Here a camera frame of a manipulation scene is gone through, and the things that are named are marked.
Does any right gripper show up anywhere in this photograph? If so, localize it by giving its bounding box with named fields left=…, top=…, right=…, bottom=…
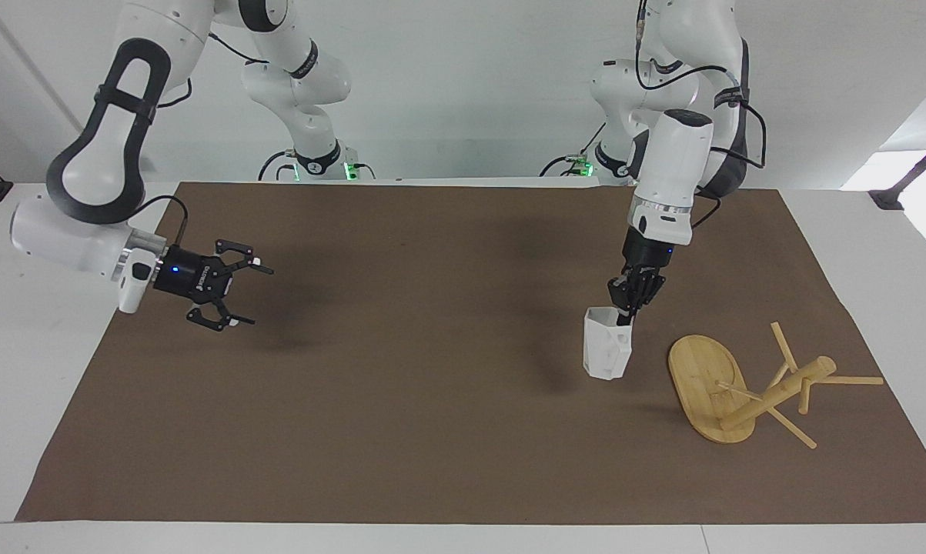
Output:
left=152, top=239, right=275, bottom=333

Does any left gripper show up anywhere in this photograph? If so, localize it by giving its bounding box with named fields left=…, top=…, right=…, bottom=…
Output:
left=607, top=225, right=674, bottom=329

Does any white angular cup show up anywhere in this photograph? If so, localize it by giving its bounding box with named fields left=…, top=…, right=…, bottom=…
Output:
left=582, top=306, right=635, bottom=381

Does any wooden cup rack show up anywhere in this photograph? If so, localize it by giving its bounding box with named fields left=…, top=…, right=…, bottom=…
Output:
left=667, top=321, right=885, bottom=451

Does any black cable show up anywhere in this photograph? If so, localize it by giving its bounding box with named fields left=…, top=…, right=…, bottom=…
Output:
left=207, top=31, right=269, bottom=67
left=633, top=0, right=769, bottom=172
left=133, top=194, right=190, bottom=249
left=539, top=122, right=610, bottom=179
left=257, top=149, right=299, bottom=183

